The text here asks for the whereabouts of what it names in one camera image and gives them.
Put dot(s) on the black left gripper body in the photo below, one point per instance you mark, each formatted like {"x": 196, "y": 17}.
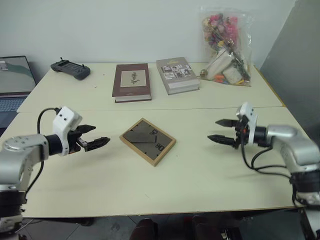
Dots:
{"x": 73, "y": 143}

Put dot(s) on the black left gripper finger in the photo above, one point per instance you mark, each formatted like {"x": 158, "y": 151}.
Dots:
{"x": 97, "y": 143}
{"x": 86, "y": 129}

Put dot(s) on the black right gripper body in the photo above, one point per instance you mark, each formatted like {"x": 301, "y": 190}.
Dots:
{"x": 241, "y": 136}

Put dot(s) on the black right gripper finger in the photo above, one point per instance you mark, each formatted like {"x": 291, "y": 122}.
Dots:
{"x": 221, "y": 139}
{"x": 226, "y": 122}

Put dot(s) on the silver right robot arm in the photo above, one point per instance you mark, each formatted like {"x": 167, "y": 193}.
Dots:
{"x": 295, "y": 150}

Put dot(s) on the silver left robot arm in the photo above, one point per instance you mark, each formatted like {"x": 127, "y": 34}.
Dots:
{"x": 17, "y": 152}

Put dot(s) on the laptop computer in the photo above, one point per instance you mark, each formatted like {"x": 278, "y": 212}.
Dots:
{"x": 15, "y": 75}

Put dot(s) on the dark grey handheld controller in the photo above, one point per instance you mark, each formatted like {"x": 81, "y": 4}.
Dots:
{"x": 71, "y": 68}

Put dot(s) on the brown hardcover book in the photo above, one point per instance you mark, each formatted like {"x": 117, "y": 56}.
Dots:
{"x": 132, "y": 85}

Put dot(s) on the grey hardcover book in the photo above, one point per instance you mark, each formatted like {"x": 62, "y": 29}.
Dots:
{"x": 177, "y": 75}

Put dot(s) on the plastic bag of dried flowers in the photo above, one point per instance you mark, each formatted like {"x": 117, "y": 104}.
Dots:
{"x": 225, "y": 50}

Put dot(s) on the grey partition panel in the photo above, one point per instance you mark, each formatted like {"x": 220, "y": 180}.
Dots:
{"x": 295, "y": 62}

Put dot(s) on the dark rounded shape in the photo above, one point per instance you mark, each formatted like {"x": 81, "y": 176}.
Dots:
{"x": 145, "y": 230}

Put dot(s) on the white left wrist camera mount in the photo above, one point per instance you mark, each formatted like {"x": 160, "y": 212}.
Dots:
{"x": 65, "y": 120}

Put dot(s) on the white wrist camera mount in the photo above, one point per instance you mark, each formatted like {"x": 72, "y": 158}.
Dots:
{"x": 65, "y": 120}
{"x": 247, "y": 110}

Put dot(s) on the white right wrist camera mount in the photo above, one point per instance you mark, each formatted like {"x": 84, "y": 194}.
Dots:
{"x": 247, "y": 110}

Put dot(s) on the wooden picture frame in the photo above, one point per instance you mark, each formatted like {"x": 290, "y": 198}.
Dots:
{"x": 147, "y": 142}

